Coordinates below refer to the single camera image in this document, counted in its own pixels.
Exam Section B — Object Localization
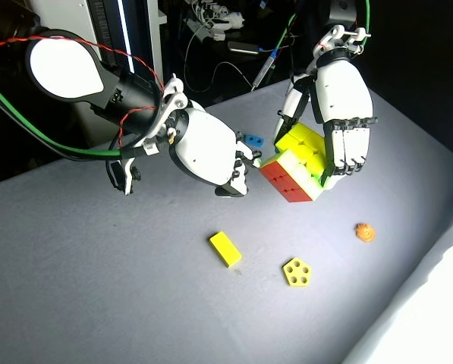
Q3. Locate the grey table cloth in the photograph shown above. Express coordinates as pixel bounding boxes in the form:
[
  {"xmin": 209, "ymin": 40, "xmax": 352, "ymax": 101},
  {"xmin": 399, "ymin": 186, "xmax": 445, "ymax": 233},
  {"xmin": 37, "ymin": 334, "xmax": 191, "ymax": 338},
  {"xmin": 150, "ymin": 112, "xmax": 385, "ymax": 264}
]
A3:
[{"xmin": 0, "ymin": 74, "xmax": 453, "ymax": 364}]

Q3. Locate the white pen-shaped tool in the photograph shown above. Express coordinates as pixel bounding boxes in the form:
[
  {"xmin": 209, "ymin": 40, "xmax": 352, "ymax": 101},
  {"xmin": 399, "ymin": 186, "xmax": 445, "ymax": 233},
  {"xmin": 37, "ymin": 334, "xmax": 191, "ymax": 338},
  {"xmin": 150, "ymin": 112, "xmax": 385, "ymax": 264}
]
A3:
[{"xmin": 250, "ymin": 49, "xmax": 280, "ymax": 92}]

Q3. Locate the yellow pentagon block with holes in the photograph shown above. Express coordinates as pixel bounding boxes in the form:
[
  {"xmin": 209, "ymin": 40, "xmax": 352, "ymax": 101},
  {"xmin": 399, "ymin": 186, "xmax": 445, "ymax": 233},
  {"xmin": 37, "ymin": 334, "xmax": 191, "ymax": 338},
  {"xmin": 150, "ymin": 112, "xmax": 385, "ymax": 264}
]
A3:
[{"xmin": 282, "ymin": 257, "xmax": 313, "ymax": 288}]

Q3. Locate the grey flat device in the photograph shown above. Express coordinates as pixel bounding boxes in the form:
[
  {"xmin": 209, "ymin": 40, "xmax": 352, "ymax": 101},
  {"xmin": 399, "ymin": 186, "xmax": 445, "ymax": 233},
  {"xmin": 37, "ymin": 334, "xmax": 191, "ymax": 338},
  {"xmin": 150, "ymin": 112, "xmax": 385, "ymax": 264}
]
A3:
[{"xmin": 228, "ymin": 40, "xmax": 260, "ymax": 55}]

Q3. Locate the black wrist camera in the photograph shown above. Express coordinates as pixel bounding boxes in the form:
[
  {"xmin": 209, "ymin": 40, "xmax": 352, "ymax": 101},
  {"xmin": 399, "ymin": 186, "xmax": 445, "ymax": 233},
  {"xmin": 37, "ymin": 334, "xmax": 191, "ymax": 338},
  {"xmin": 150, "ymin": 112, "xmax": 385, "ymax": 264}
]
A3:
[{"xmin": 106, "ymin": 158, "xmax": 143, "ymax": 196}]

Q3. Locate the yellow rectangular block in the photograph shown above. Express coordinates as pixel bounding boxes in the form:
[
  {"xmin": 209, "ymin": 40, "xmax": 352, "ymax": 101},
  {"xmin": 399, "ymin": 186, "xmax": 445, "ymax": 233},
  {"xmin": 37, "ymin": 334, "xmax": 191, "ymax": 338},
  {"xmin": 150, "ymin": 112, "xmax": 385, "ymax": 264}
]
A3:
[{"xmin": 208, "ymin": 231, "xmax": 244, "ymax": 268}]

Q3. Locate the orange swirl toy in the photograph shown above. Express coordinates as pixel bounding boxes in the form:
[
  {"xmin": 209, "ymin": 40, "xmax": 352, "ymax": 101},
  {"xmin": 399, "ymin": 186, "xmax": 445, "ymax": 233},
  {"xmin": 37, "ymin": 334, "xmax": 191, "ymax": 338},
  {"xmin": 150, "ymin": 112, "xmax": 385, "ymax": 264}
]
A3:
[{"xmin": 354, "ymin": 222, "xmax": 377, "ymax": 243}]

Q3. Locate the white spare robot hand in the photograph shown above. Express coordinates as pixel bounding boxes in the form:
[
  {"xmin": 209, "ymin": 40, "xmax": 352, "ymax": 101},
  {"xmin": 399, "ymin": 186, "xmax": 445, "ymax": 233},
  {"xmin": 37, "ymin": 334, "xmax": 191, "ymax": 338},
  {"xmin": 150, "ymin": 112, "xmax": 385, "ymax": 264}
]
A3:
[{"xmin": 187, "ymin": 0, "xmax": 246, "ymax": 42}]

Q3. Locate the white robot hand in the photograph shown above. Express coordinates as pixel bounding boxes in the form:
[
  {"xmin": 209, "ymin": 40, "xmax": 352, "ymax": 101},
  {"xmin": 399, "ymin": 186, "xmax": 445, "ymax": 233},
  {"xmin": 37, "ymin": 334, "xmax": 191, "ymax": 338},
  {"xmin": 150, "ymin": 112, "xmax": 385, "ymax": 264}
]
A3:
[
  {"xmin": 272, "ymin": 59, "xmax": 379, "ymax": 191},
  {"xmin": 168, "ymin": 99, "xmax": 264, "ymax": 198}
]

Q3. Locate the Rubik's cube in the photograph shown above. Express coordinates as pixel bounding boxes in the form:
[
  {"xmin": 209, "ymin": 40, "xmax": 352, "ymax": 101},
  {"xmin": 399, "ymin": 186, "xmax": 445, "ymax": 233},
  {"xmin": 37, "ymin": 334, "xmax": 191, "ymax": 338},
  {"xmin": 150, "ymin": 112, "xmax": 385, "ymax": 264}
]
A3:
[{"xmin": 258, "ymin": 121, "xmax": 335, "ymax": 204}]

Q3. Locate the blue two-hole block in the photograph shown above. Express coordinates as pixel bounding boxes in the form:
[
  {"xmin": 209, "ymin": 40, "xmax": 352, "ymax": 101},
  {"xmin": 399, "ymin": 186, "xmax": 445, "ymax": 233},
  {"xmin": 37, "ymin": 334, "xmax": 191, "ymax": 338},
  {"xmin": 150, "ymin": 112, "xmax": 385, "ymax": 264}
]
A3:
[{"xmin": 244, "ymin": 133, "xmax": 266, "ymax": 148}]

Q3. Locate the thin green cable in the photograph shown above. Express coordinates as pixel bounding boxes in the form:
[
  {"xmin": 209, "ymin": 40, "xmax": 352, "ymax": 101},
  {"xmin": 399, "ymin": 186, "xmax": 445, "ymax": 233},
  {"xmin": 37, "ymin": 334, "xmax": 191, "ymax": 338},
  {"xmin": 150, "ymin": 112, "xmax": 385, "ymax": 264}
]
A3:
[{"xmin": 273, "ymin": 13, "xmax": 297, "ymax": 52}]

